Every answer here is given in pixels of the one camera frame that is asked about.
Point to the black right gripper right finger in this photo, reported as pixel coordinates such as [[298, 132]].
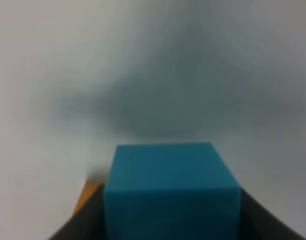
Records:
[[257, 223]]

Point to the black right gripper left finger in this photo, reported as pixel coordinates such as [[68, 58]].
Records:
[[89, 221]]

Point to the orange block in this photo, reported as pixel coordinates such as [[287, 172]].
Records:
[[88, 190]]

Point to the blue block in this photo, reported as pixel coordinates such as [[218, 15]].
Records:
[[171, 192]]

